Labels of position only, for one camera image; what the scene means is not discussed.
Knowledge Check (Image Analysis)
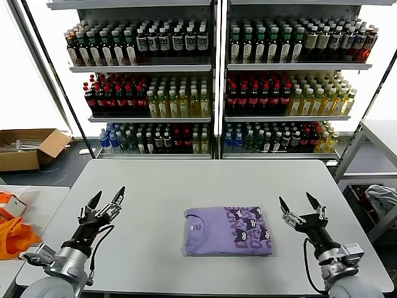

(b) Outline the green label tea bottle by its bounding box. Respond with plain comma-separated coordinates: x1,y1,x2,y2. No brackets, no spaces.
99,29,114,66
123,29,138,66
241,27,256,65
254,27,269,65
111,29,126,66
281,27,294,65
86,30,102,66
293,27,306,65
228,27,243,65
268,27,282,65
76,30,91,66

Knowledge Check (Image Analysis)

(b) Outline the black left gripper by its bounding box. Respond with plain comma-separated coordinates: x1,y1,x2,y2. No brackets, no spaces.
71,186,127,250

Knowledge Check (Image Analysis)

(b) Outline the dark drink bottle white label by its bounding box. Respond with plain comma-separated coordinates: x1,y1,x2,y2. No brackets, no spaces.
147,27,159,63
196,26,209,63
158,27,171,63
135,27,148,63
172,27,185,63
184,26,197,63

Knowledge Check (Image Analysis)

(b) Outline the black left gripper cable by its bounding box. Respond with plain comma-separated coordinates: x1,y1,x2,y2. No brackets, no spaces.
87,223,116,287

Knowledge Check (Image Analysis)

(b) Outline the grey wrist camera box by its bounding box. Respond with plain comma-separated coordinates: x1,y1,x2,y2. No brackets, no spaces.
18,243,59,271
339,243,365,265

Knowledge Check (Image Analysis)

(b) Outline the grey metal shelving unit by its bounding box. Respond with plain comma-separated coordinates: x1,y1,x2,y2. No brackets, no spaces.
221,0,375,161
46,0,218,160

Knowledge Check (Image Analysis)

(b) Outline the open cardboard box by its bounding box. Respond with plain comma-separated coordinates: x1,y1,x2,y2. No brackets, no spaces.
0,128,74,172

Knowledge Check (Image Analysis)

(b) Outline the purple t-shirt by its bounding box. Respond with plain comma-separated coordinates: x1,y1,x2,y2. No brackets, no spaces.
181,205,277,258

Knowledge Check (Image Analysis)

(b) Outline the small white carton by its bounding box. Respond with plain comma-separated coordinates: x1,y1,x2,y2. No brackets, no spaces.
6,196,28,216

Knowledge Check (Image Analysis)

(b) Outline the orange plastic bag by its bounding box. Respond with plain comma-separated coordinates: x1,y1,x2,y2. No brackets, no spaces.
0,216,42,261

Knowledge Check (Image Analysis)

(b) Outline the black slanted pole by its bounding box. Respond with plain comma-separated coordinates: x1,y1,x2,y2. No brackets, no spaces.
340,51,397,161
20,0,96,159

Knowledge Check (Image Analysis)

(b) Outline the red drink bottle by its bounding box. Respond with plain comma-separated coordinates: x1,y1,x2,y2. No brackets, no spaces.
362,27,379,63

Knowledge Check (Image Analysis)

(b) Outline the clear plastic bag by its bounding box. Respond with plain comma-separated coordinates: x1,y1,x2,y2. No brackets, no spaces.
11,185,41,199

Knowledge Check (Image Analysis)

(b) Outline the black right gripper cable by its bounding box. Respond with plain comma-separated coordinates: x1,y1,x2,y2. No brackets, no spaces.
302,237,327,295

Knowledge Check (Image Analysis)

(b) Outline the small red cap cola bottle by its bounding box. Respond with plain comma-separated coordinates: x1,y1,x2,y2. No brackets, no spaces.
182,129,192,154
310,127,321,150
300,129,311,151
172,129,184,154

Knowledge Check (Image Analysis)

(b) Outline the white metal frame table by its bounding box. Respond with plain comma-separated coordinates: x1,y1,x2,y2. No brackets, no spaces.
333,119,397,245

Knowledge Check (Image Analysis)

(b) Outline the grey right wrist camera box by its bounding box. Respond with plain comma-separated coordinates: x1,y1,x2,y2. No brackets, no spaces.
339,243,365,265

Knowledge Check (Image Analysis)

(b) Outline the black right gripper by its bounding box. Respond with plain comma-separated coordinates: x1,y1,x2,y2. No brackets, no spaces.
279,192,341,255

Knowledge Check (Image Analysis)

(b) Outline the grey slanted frame beam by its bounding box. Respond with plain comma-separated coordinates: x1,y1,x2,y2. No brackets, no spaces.
5,0,75,137

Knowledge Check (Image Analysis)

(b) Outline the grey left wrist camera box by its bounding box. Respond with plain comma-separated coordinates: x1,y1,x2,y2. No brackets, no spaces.
18,243,59,271

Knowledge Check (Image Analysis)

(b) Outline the black storage crate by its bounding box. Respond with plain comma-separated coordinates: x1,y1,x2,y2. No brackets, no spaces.
342,183,381,225

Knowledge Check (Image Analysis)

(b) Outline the orange label tea bottle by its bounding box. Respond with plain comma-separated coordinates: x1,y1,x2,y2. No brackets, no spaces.
65,30,79,66

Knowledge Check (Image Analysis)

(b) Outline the white tubes bundle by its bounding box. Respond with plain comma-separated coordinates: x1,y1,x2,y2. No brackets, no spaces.
0,138,43,153

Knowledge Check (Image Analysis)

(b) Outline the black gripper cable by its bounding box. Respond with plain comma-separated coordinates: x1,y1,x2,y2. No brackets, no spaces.
302,237,327,295
87,223,116,287

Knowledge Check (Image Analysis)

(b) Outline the white grey crumpled cloth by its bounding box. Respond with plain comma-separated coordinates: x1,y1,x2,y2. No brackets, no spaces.
364,184,397,218

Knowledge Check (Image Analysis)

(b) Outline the red packaged item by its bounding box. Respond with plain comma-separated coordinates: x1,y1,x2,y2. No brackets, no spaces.
355,186,380,224

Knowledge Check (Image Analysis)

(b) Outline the dark drink bottle beige label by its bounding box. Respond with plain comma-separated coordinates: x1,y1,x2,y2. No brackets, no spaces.
305,26,319,61
318,26,331,61

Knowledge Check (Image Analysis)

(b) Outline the dark bottle white blue label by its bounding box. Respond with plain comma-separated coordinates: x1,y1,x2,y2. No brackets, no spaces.
342,26,356,61
329,26,344,61
353,27,367,62

